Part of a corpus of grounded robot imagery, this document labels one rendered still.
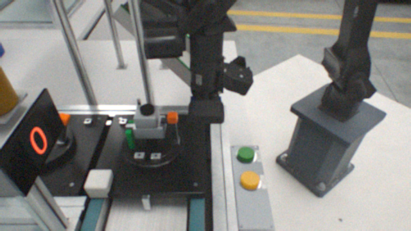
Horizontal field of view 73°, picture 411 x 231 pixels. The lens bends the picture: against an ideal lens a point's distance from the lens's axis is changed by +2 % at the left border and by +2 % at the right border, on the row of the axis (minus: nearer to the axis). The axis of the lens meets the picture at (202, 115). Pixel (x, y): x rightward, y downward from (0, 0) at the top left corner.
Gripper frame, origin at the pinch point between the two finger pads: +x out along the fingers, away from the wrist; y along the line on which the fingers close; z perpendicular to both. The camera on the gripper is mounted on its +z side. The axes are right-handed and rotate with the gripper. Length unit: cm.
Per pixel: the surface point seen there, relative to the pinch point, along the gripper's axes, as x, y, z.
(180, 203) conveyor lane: 18.0, -11.3, -5.5
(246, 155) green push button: 12.4, -2.5, 9.3
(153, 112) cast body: 0.8, -0.8, -10.7
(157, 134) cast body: 5.7, -2.3, -10.3
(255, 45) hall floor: 110, 231, 57
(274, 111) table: 23.8, 25.6, 23.1
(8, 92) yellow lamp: -18.3, -19.0, -21.4
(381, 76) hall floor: 110, 171, 164
